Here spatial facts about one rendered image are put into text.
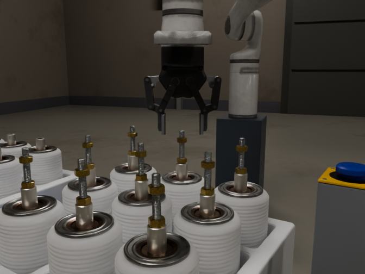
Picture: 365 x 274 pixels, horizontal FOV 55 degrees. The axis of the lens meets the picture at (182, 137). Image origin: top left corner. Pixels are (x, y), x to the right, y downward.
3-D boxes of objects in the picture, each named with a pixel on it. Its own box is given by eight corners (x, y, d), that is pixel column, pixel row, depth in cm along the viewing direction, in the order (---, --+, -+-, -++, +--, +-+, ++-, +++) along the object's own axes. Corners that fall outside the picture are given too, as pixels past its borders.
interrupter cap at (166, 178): (162, 187, 61) (162, 183, 61) (161, 174, 69) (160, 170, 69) (205, 185, 62) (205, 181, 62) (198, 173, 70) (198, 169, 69)
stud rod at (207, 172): (202, 204, 49) (202, 151, 48) (207, 202, 50) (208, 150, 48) (207, 206, 48) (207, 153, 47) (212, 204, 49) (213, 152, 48)
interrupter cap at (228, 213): (169, 217, 49) (169, 212, 49) (201, 201, 55) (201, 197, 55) (214, 232, 44) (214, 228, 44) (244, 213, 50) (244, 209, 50)
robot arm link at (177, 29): (153, 44, 54) (152, 2, 52) (157, 48, 65) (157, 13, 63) (212, 45, 54) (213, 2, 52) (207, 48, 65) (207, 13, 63)
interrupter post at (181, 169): (176, 182, 64) (175, 164, 64) (175, 178, 66) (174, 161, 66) (188, 181, 64) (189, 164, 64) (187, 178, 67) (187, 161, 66)
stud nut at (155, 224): (167, 222, 40) (167, 215, 40) (163, 228, 38) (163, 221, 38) (150, 220, 40) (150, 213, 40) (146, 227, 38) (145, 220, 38)
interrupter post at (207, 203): (195, 216, 49) (195, 193, 49) (205, 210, 51) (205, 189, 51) (209, 220, 48) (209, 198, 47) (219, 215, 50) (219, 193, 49)
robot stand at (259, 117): (224, 194, 128) (226, 113, 122) (263, 199, 123) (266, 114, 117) (214, 209, 115) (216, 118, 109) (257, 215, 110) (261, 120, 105)
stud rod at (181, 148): (181, 171, 64) (181, 131, 63) (177, 170, 65) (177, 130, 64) (185, 170, 65) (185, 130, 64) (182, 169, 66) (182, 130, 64)
